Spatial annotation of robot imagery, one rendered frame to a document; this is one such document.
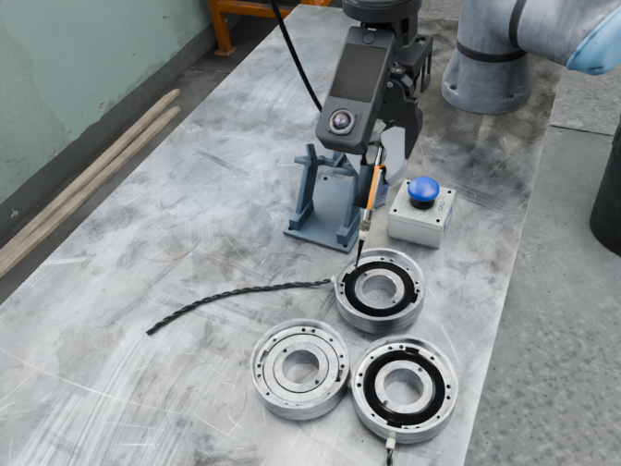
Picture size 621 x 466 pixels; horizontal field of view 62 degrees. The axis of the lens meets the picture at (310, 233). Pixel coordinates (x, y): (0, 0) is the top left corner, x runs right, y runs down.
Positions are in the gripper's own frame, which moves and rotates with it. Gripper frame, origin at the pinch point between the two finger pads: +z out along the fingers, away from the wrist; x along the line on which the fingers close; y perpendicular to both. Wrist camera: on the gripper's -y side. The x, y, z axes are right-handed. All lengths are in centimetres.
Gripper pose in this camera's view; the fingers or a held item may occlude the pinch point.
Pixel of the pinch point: (374, 177)
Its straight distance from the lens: 60.1
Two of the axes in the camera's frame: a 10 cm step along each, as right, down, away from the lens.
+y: 4.5, -6.8, 5.7
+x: -8.9, -2.7, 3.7
